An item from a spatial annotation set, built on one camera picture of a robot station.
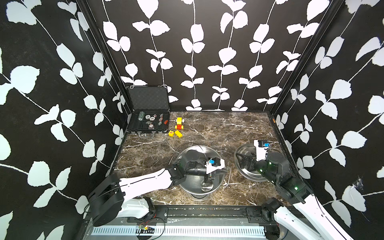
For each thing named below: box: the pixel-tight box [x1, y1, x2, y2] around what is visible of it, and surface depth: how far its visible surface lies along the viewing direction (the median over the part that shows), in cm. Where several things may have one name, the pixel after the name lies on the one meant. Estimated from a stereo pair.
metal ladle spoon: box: [201, 174, 214, 192], surface depth 80 cm
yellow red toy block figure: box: [175, 117, 184, 131], surface depth 110 cm
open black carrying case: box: [126, 85, 170, 138], surface depth 113 cm
